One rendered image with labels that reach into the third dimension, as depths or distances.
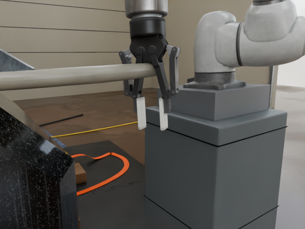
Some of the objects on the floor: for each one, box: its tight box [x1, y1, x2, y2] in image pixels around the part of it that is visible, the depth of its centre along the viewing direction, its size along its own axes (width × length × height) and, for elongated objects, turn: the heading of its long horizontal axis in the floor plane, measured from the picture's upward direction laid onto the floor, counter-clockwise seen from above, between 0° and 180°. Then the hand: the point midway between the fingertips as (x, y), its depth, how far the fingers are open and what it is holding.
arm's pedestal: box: [144, 106, 287, 229], centre depth 121 cm, size 50×50×80 cm
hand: (152, 114), depth 62 cm, fingers closed on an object, 4 cm apart
